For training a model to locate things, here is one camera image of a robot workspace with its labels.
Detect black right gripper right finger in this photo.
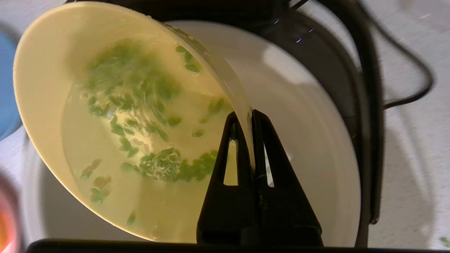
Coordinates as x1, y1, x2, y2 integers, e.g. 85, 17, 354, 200
251, 110, 323, 246

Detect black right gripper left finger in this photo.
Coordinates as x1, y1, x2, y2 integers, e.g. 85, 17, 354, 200
196, 111, 261, 245

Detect chopped green onions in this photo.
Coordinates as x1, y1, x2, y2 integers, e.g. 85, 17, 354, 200
79, 42, 225, 225

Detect yellow bowl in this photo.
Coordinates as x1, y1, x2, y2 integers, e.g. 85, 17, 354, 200
13, 1, 255, 243

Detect pink plate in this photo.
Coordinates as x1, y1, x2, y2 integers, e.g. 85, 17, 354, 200
0, 172, 21, 253

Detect blue plate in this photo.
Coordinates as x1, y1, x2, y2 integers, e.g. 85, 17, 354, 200
0, 32, 23, 141

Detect black power cord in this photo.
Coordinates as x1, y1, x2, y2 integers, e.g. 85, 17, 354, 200
366, 14, 436, 110

